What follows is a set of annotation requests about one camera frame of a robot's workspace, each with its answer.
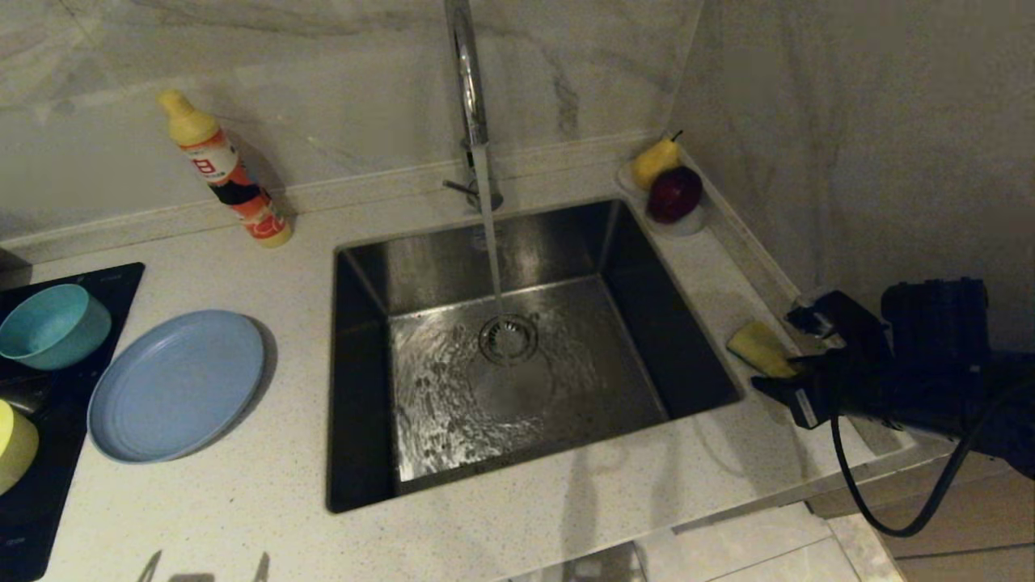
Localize yellow sponge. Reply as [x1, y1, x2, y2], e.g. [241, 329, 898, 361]
[726, 321, 801, 379]

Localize chrome kitchen faucet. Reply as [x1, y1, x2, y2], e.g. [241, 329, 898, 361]
[441, 0, 504, 213]

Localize orange white dish soap bottle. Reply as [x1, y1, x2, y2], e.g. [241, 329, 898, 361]
[158, 89, 295, 249]

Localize blue plate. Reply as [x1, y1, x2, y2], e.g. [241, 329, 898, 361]
[87, 310, 267, 465]

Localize teal bowl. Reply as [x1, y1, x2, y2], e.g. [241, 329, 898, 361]
[0, 283, 113, 372]

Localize yellow bowl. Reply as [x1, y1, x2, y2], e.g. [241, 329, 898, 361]
[0, 400, 40, 496]

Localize stainless steel sink basin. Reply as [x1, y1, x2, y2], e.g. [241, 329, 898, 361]
[327, 198, 743, 514]

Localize wooden cabinet front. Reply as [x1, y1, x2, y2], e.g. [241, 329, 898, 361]
[806, 453, 1035, 582]

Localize small white fruit dish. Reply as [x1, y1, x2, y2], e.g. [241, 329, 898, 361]
[617, 162, 707, 238]

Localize dark red apple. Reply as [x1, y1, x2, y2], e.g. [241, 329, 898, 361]
[646, 167, 704, 226]

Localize yellow pear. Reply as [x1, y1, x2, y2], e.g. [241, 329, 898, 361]
[632, 131, 684, 192]

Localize round metal drain strainer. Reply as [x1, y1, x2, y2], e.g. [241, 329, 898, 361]
[478, 314, 539, 366]

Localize running water stream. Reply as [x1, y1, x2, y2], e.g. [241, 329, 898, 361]
[471, 141, 510, 324]

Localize black induction cooktop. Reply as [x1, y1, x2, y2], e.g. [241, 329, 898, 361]
[0, 262, 147, 582]

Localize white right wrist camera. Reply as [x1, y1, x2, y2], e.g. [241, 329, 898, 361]
[792, 390, 822, 431]

